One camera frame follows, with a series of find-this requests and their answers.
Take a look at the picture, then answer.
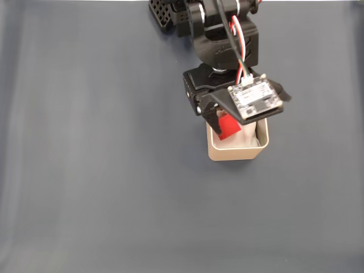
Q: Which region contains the white crumpled cloth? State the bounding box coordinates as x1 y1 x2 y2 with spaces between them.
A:
212 119 261 150

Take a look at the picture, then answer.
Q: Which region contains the blue-grey table mat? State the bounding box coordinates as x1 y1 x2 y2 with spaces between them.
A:
0 1 364 273

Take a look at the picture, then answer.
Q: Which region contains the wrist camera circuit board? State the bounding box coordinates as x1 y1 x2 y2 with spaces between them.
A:
226 73 286 122

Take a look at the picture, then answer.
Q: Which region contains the red white black servo wire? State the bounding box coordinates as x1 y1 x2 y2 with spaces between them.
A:
230 14 247 56

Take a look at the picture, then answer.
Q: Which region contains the beige square box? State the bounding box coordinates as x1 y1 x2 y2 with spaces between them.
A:
206 117 270 162

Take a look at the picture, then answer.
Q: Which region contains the red cube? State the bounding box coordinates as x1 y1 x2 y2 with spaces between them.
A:
217 113 242 140

